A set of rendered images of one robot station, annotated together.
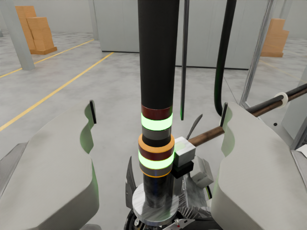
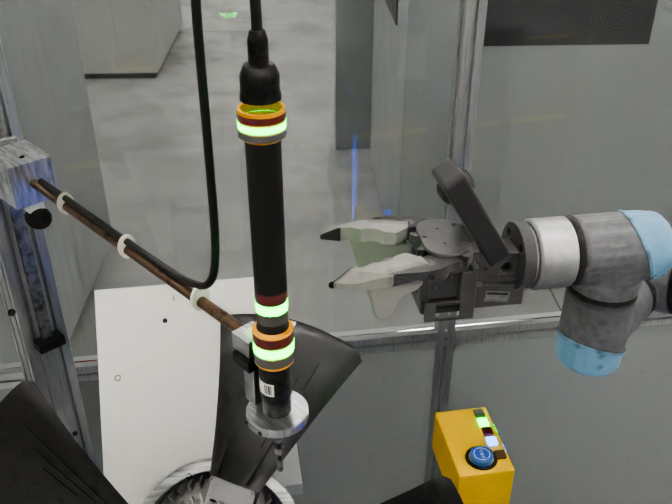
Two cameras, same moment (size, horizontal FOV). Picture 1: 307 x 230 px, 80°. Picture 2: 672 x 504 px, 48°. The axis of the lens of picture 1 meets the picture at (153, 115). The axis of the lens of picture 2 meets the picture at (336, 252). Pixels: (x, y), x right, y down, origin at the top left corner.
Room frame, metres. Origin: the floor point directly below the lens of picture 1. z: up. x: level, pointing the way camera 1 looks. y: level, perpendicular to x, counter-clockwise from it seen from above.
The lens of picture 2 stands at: (0.23, 0.63, 2.05)
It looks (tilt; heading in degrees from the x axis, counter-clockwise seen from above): 31 degrees down; 259
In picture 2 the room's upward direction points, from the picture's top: straight up
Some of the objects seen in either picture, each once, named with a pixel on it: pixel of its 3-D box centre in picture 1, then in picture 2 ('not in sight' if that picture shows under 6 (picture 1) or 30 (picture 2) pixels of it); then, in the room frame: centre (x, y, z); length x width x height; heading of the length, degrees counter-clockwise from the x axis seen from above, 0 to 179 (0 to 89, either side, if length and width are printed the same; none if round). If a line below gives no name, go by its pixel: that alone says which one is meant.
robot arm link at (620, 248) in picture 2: not in sight; (612, 249); (-0.19, 0.01, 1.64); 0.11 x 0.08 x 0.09; 178
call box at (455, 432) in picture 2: not in sight; (470, 459); (-0.20, -0.28, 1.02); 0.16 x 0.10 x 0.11; 88
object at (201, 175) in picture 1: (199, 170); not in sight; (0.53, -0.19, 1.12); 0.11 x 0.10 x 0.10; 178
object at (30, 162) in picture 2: not in sight; (19, 172); (0.51, -0.53, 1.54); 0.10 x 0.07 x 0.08; 123
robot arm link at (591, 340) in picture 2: not in sight; (600, 316); (-0.21, 0.00, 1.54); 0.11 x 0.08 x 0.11; 37
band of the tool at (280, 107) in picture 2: not in sight; (262, 122); (0.17, 0.00, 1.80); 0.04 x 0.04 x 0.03
